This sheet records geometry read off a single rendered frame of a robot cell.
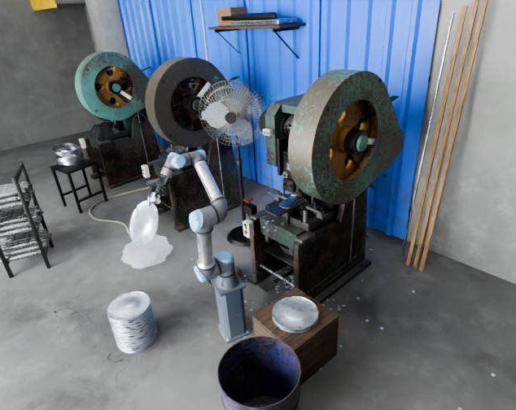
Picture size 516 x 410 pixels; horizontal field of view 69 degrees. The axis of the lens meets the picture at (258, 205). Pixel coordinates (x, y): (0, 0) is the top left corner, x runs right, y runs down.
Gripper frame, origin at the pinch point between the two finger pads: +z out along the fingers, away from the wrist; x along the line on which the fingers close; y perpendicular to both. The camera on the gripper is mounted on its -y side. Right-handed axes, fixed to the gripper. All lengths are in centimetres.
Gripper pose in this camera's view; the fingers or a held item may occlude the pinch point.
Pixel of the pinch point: (149, 204)
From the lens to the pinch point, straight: 240.5
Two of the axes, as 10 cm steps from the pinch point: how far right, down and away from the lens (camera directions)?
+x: 4.8, 3.4, 8.1
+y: 7.9, 2.4, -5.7
